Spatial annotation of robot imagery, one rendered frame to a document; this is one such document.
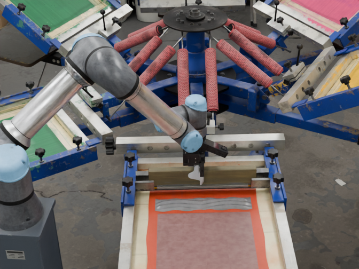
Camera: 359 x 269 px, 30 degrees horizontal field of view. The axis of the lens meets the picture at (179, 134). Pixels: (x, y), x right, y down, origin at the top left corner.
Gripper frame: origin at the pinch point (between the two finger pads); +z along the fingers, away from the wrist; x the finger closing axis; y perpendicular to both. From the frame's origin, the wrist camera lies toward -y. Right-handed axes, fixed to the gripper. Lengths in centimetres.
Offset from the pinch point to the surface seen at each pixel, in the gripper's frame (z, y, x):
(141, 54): -16, 25, -75
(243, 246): 5.5, -13.0, 32.2
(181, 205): 5.1, 8.0, 9.7
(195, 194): 5.6, 2.8, 2.3
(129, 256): 2.1, 25.9, 39.5
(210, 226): 5.6, -2.0, 21.0
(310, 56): 9, -62, -117
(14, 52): 6, 98, -126
